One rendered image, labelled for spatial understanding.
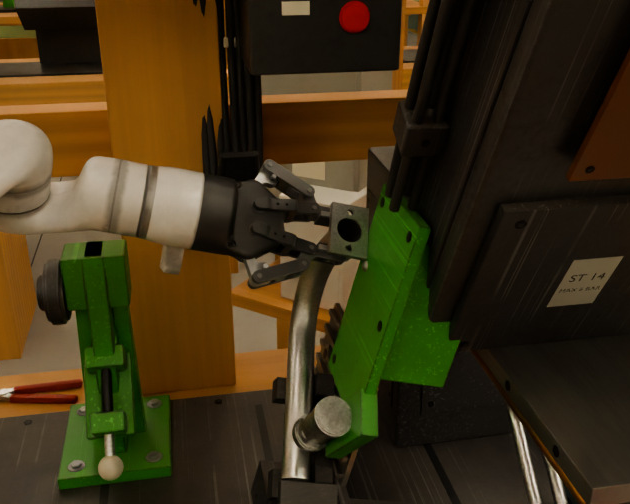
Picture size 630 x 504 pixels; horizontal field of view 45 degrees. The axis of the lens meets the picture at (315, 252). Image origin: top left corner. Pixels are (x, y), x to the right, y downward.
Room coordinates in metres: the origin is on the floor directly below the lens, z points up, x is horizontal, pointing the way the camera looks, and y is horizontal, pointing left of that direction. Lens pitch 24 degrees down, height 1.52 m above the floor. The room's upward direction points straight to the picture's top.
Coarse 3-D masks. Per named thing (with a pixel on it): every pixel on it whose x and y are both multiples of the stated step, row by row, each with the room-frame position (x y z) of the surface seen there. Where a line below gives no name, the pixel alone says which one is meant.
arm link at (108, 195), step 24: (96, 168) 0.65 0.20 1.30; (120, 168) 0.66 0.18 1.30; (144, 168) 0.67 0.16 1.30; (72, 192) 0.67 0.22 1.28; (96, 192) 0.64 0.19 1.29; (120, 192) 0.64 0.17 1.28; (144, 192) 0.65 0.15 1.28; (0, 216) 0.63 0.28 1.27; (24, 216) 0.64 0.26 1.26; (48, 216) 0.65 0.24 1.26; (72, 216) 0.64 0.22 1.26; (96, 216) 0.64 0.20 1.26; (120, 216) 0.64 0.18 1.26
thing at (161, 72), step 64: (128, 0) 0.92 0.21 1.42; (192, 0) 0.93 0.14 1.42; (128, 64) 0.92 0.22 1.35; (192, 64) 0.93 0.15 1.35; (128, 128) 0.91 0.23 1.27; (192, 128) 0.93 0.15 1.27; (128, 256) 0.91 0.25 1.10; (192, 256) 0.93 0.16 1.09; (192, 320) 0.93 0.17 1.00; (192, 384) 0.92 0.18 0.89
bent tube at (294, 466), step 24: (336, 216) 0.70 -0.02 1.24; (360, 216) 0.71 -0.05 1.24; (336, 240) 0.68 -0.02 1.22; (360, 240) 0.69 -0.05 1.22; (312, 264) 0.74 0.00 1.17; (312, 288) 0.75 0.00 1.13; (312, 312) 0.75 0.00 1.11; (312, 336) 0.73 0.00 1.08; (288, 360) 0.71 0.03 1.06; (312, 360) 0.71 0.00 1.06; (288, 384) 0.69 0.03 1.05; (312, 384) 0.69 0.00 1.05; (288, 408) 0.67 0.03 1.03; (312, 408) 0.68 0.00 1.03; (288, 432) 0.65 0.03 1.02; (288, 456) 0.63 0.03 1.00; (288, 480) 0.63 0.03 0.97
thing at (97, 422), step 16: (128, 352) 0.78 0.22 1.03; (96, 368) 0.74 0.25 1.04; (128, 368) 0.77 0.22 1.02; (96, 384) 0.75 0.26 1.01; (128, 384) 0.75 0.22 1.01; (96, 400) 0.74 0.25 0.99; (112, 400) 0.72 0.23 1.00; (128, 400) 0.74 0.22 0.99; (96, 416) 0.70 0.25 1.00; (112, 416) 0.70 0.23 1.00; (128, 416) 0.73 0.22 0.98; (96, 432) 0.69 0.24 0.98; (112, 432) 0.70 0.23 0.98; (128, 432) 0.72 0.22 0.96
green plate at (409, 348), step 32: (384, 192) 0.69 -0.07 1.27; (384, 224) 0.67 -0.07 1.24; (416, 224) 0.60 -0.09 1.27; (384, 256) 0.64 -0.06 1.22; (416, 256) 0.59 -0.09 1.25; (352, 288) 0.70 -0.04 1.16; (384, 288) 0.62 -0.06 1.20; (416, 288) 0.61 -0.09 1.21; (352, 320) 0.67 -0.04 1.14; (384, 320) 0.60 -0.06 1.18; (416, 320) 0.61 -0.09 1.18; (352, 352) 0.64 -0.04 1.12; (384, 352) 0.59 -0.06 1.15; (416, 352) 0.61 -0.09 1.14; (448, 352) 0.61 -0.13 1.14; (352, 384) 0.62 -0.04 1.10
